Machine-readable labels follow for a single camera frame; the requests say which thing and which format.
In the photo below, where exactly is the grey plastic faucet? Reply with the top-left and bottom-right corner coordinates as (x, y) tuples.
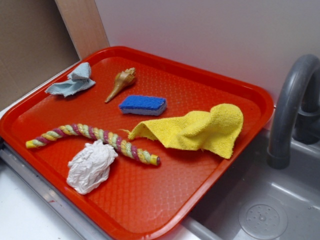
(267, 54), (320, 169)

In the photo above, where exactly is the wooden corner post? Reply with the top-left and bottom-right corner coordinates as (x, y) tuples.
(55, 0), (110, 60)

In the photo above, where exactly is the tan spiral seashell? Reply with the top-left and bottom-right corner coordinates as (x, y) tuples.
(104, 67), (137, 103)

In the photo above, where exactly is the red plastic tray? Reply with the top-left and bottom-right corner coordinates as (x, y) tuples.
(0, 46), (274, 240)

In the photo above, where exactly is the light blue cloth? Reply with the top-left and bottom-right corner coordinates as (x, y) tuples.
(45, 62), (96, 98)

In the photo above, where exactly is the yellow terry cloth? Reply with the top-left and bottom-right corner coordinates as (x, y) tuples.
(127, 103), (244, 159)

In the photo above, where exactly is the brown cardboard panel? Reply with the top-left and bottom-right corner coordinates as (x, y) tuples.
(0, 0), (79, 110)

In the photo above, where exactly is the blue and white sponge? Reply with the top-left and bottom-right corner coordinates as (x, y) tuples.
(119, 95), (167, 116)

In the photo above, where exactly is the crumpled white paper towel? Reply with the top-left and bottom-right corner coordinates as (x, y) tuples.
(66, 140), (118, 195)

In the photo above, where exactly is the grey plastic sink basin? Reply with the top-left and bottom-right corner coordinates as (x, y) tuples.
(182, 130), (320, 240)

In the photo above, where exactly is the multicolour braided rope toy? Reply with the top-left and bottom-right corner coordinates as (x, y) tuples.
(25, 123), (161, 166)

